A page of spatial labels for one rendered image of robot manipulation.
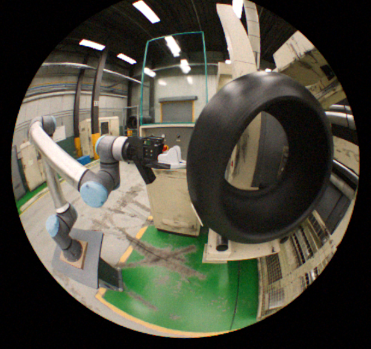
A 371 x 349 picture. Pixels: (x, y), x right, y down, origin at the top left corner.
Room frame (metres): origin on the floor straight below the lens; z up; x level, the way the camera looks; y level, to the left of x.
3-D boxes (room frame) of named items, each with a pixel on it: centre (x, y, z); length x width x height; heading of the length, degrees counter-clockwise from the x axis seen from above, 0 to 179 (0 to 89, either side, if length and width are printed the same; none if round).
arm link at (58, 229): (0.09, 0.79, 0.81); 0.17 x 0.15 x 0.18; 13
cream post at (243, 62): (0.59, -0.33, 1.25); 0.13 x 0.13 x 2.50; 78
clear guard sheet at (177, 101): (0.91, 0.11, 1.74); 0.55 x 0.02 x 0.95; 78
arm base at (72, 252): (0.08, 0.78, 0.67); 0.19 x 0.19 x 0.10
